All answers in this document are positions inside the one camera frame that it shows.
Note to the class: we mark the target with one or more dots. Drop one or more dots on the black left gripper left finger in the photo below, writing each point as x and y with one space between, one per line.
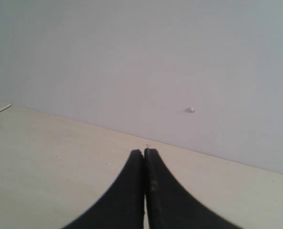
122 205

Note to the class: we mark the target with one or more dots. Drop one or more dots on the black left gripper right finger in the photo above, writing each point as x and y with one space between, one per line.
169 205

